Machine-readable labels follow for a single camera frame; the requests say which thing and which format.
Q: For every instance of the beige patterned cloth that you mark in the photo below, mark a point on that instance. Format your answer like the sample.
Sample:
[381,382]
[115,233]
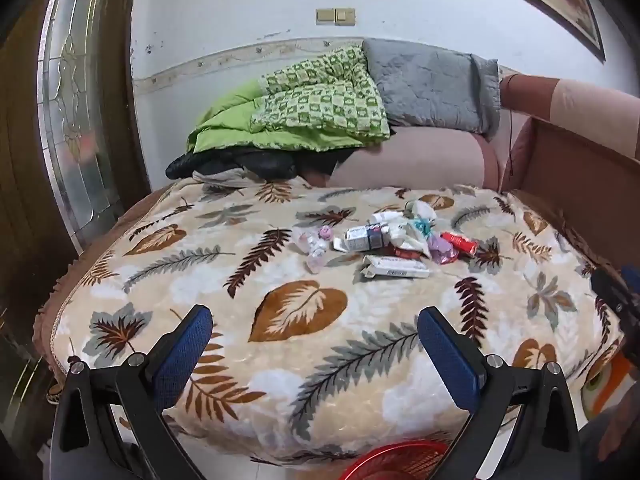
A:
[225,176]

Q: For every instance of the small white bottle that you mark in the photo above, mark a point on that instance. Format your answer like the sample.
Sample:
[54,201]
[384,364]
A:
[385,218]

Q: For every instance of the patterned slipper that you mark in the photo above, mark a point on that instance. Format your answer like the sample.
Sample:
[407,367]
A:
[56,392]

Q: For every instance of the clear plastic wrapper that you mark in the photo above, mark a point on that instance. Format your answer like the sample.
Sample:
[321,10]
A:
[312,252]

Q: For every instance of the white blue medicine box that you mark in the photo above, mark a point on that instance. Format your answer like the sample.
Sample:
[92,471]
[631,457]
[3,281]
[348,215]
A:
[367,237]

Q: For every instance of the black jacket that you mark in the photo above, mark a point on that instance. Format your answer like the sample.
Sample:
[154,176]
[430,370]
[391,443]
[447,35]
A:
[260,162]

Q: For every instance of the beige light switch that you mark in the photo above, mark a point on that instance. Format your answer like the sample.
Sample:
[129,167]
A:
[344,16]
[325,16]

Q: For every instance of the red plastic basket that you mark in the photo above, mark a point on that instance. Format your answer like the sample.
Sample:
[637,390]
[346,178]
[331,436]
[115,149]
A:
[390,462]

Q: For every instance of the dark red wrapper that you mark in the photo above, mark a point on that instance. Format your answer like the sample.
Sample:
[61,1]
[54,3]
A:
[407,253]

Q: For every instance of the white plastic wrapper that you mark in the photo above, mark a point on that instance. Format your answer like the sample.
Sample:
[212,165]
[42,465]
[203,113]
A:
[407,237]

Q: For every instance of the teal wipe packet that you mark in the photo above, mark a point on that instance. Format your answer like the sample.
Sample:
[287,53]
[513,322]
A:
[422,226]

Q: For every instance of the purple wrapper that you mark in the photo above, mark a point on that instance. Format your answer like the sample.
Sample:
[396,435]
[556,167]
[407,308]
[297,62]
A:
[441,250]

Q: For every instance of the pink paper ball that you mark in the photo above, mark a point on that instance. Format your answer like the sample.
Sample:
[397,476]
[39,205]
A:
[326,233]

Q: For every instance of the green checked quilt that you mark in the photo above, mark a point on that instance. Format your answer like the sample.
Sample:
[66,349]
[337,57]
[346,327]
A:
[310,105]

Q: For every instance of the long white packet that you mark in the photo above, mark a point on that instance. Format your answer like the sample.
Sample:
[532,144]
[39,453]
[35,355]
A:
[395,267]

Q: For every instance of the orange white stool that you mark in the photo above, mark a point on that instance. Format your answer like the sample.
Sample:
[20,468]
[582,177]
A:
[607,385]

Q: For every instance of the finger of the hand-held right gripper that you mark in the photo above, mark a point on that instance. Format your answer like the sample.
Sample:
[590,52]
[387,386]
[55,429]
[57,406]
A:
[630,277]
[611,295]

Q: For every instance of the leaf print blanket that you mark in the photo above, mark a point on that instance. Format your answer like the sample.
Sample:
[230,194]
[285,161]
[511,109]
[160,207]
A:
[310,340]

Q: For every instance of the grey quilted pillow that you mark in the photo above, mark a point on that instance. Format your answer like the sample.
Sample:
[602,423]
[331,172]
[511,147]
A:
[430,85]

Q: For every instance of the wooden door with glass pane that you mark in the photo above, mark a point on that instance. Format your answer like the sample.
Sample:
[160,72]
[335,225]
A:
[75,110]

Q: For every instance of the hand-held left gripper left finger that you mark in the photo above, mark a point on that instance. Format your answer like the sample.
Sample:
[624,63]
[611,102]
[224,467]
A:
[187,345]

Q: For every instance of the pink brown sofa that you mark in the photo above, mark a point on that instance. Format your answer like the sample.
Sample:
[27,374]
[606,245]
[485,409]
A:
[575,175]

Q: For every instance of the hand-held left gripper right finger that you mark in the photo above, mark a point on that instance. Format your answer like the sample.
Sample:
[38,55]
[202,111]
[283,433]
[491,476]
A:
[447,355]

